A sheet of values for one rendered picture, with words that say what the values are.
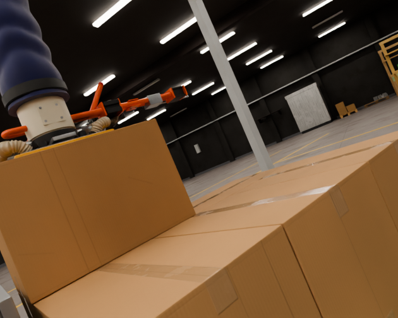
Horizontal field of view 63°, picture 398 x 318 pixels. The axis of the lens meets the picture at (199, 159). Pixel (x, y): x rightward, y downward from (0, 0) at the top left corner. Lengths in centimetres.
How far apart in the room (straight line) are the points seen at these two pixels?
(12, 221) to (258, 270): 70
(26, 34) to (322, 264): 119
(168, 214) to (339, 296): 64
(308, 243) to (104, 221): 65
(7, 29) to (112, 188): 66
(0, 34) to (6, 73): 14
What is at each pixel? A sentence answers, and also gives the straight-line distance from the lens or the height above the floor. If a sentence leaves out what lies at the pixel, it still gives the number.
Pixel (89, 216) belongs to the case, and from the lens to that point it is 109.
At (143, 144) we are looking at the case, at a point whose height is 86.
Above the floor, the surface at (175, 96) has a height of 105.
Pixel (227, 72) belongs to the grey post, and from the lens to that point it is 429.
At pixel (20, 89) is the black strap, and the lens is 128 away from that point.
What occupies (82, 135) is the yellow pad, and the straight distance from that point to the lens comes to 124.
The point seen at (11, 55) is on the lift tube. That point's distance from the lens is 134.
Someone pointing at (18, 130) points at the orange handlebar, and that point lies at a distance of 129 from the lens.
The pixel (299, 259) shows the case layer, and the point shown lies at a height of 46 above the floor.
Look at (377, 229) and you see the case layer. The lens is 97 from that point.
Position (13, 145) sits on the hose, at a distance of 118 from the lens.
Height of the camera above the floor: 72
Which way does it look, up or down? 1 degrees up
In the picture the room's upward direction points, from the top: 23 degrees counter-clockwise
